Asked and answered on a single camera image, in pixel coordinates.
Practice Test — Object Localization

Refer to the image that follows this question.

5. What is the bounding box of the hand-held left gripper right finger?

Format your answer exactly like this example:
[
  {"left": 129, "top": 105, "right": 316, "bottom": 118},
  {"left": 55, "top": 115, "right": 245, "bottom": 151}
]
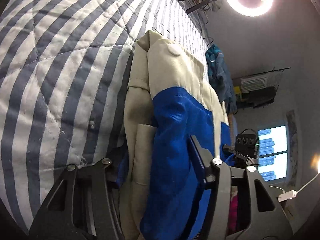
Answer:
[{"left": 189, "top": 135, "right": 293, "bottom": 240}]

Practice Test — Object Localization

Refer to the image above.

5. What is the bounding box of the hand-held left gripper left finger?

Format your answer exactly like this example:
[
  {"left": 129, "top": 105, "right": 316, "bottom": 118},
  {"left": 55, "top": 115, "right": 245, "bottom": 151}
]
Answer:
[{"left": 29, "top": 155, "right": 125, "bottom": 240}]

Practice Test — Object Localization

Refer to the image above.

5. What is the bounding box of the beige and blue jacket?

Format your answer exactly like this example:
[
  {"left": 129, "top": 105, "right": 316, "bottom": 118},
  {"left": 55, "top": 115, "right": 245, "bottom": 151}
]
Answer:
[{"left": 117, "top": 29, "right": 238, "bottom": 240}]

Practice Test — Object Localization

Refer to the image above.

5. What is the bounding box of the window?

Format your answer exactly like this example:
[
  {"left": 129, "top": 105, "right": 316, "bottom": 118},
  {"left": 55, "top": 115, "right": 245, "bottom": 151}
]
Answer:
[{"left": 257, "top": 125, "right": 288, "bottom": 180}]

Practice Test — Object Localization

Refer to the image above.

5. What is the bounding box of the teal garment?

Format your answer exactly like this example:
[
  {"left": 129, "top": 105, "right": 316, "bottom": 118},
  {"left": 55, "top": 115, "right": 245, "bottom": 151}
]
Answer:
[{"left": 205, "top": 44, "right": 237, "bottom": 112}]

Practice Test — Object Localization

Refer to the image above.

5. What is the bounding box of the bright lamp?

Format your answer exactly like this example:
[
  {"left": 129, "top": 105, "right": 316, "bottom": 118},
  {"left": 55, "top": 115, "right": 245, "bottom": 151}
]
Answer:
[{"left": 311, "top": 155, "right": 320, "bottom": 173}]

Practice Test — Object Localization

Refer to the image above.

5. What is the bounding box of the blue white striped quilt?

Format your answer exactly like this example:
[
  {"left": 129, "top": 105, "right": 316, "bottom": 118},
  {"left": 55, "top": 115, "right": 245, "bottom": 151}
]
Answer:
[{"left": 0, "top": 0, "right": 210, "bottom": 233}]

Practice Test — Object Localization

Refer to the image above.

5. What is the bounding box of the black tripod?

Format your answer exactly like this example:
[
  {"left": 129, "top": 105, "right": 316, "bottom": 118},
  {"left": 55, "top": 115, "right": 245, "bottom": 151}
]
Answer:
[{"left": 177, "top": 0, "right": 225, "bottom": 15}]

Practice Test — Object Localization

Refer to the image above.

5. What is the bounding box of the black wire rack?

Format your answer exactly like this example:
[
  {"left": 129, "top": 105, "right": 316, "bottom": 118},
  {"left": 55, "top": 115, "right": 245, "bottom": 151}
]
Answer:
[{"left": 232, "top": 67, "right": 292, "bottom": 109}]

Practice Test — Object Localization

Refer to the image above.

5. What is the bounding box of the white cable with switch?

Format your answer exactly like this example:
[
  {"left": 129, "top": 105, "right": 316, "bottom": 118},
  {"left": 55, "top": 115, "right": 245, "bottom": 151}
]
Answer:
[{"left": 269, "top": 171, "right": 320, "bottom": 203}]

